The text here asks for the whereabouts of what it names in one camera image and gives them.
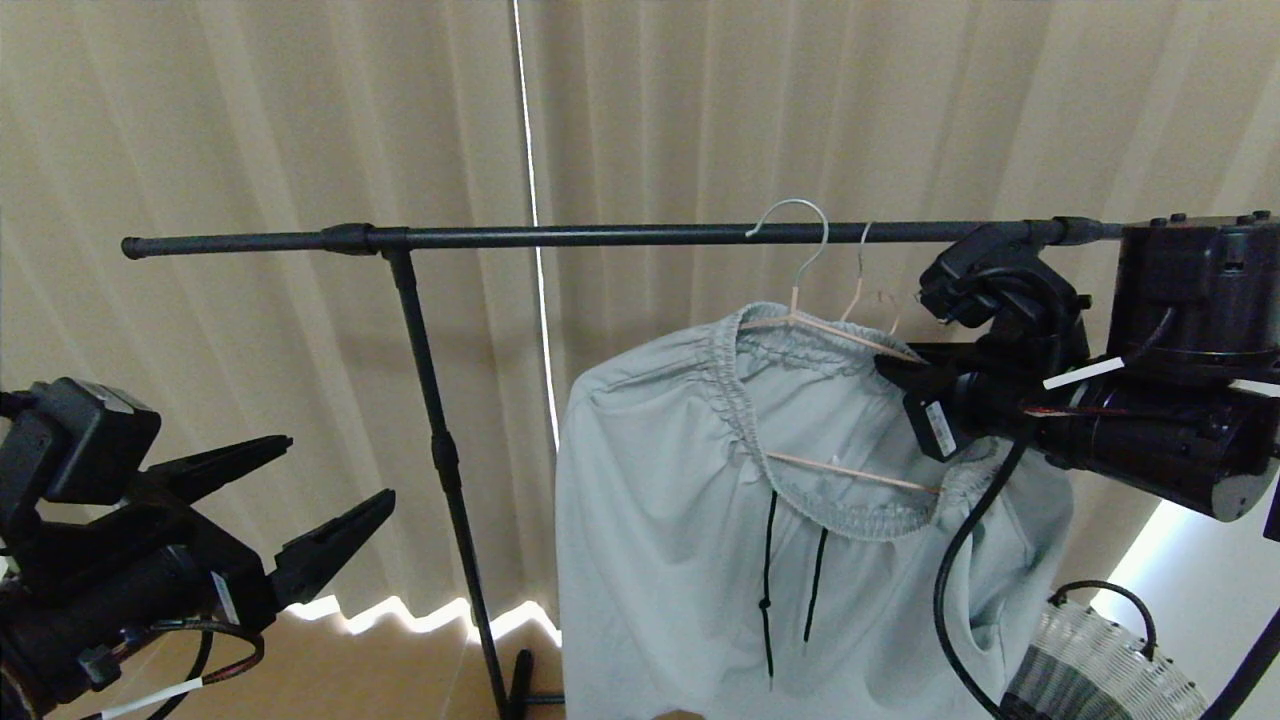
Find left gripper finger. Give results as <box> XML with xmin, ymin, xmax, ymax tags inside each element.
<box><xmin>150</xmin><ymin>435</ymin><xmax>294</xmax><ymax>501</ymax></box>
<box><xmin>268</xmin><ymin>490</ymin><xmax>396</xmax><ymax>609</ymax></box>

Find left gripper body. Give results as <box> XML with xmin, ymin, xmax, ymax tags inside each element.
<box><xmin>0</xmin><ymin>490</ymin><xmax>279</xmax><ymax>691</ymax></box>

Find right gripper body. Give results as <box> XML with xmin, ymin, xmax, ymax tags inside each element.
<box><xmin>903</xmin><ymin>368</ymin><xmax>1063</xmax><ymax>463</ymax></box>

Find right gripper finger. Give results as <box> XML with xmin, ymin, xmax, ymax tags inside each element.
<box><xmin>873</xmin><ymin>348</ymin><xmax>943</xmax><ymax>398</ymax></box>

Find pink clothes hanger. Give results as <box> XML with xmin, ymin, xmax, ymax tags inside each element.
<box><xmin>745</xmin><ymin>198</ymin><xmax>946</xmax><ymax>494</ymax></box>
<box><xmin>838</xmin><ymin>222</ymin><xmax>903</xmax><ymax>337</ymax></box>

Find pale grey trousers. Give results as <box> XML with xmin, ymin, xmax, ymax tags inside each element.
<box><xmin>555</xmin><ymin>302</ymin><xmax>1076</xmax><ymax>720</ymax></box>

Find white laundry basket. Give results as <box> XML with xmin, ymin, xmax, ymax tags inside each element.
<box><xmin>1000</xmin><ymin>580</ymin><xmax>1211</xmax><ymax>720</ymax></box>

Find black clothes rack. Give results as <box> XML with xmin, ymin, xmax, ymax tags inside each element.
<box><xmin>120</xmin><ymin>215</ymin><xmax>1131</xmax><ymax>720</ymax></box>

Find beige curtain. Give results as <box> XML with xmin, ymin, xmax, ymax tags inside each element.
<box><xmin>0</xmin><ymin>0</ymin><xmax>1280</xmax><ymax>641</ymax></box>

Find black cable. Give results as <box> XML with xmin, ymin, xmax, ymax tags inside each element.
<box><xmin>933</xmin><ymin>420</ymin><xmax>1280</xmax><ymax>720</ymax></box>
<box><xmin>145</xmin><ymin>622</ymin><xmax>216</xmax><ymax>720</ymax></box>

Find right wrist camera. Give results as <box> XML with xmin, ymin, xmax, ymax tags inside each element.
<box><xmin>918</xmin><ymin>222</ymin><xmax>1093</xmax><ymax>351</ymax></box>

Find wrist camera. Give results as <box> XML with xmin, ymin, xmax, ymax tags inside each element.
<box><xmin>0</xmin><ymin>378</ymin><xmax>163</xmax><ymax>531</ymax></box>
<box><xmin>918</xmin><ymin>222</ymin><xmax>1093</xmax><ymax>351</ymax></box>

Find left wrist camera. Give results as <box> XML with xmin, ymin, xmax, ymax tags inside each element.
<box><xmin>0</xmin><ymin>378</ymin><xmax>163</xmax><ymax>531</ymax></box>

